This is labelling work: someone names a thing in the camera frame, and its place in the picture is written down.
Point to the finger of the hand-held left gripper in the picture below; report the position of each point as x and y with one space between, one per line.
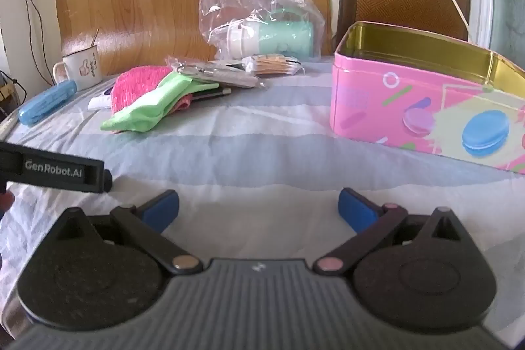
108 180

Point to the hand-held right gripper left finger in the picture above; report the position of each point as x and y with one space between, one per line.
162 208

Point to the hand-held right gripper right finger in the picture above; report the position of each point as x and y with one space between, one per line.
356 208

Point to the light green sock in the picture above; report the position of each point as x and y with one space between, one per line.
141 110

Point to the pink towel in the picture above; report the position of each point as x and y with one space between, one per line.
127 85

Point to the pink tin box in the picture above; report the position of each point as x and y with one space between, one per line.
369 104

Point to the person's left hand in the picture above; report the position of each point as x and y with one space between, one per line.
5 203

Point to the blue plastic case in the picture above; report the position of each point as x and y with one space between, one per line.
47 104

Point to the white tube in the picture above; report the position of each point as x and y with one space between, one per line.
98 100

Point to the white enamel mug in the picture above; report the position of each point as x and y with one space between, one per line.
82 69

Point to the striped bed sheet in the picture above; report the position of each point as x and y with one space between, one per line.
246 132

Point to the black pen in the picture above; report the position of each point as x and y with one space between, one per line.
213 93

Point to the metal nail clipper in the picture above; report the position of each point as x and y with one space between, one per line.
192 69

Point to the clear zip pouch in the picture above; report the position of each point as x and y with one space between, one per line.
242 78

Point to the cotton swab packet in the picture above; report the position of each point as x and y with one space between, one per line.
270 65

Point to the white bottle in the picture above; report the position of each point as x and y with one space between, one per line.
240 38

